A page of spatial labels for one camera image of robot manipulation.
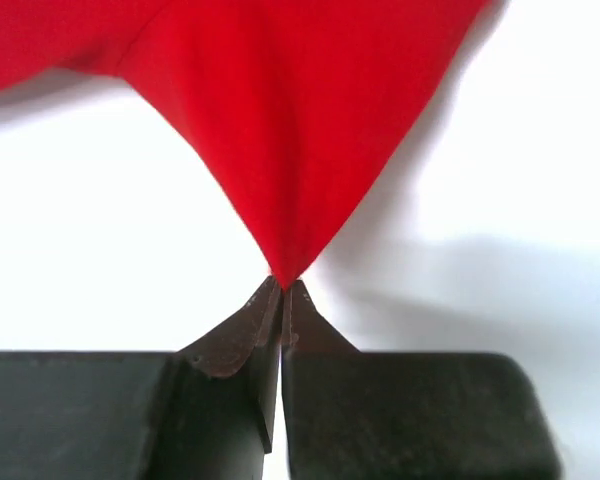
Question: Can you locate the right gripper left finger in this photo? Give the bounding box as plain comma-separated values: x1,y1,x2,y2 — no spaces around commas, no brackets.
0,279,281,479

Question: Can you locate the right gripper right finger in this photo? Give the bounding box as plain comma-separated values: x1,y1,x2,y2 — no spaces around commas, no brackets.
281,281,562,480

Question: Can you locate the red t shirt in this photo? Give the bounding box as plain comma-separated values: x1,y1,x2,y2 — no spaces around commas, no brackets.
0,1,486,286

